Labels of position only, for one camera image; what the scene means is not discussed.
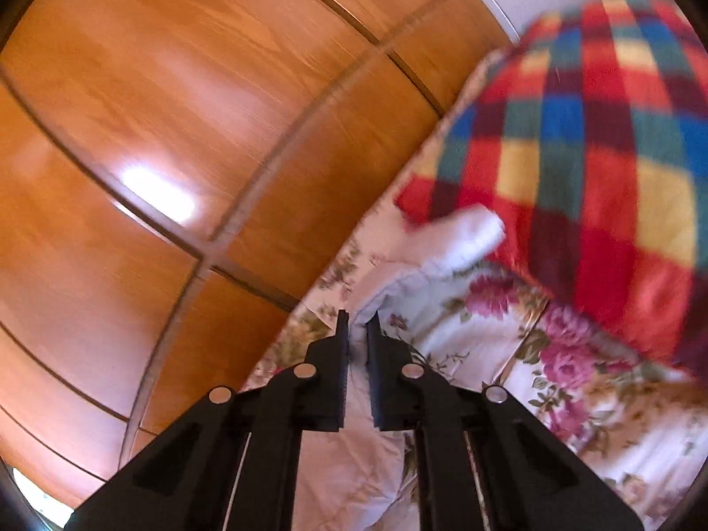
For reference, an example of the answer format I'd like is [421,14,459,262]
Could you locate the white quilted jacket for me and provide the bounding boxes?
[290,204,505,531]

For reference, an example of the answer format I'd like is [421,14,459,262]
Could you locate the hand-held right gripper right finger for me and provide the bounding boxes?
[366,311,646,531]

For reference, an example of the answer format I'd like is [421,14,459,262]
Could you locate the wooden headboard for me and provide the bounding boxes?
[0,0,515,511]

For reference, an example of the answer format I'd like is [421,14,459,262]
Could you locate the floral bedspread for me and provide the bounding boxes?
[243,50,708,531]

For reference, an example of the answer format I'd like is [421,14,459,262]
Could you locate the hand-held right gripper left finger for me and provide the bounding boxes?
[63,310,350,531]

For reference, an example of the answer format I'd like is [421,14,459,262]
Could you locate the colourful plaid blanket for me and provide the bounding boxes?
[395,0,702,373]

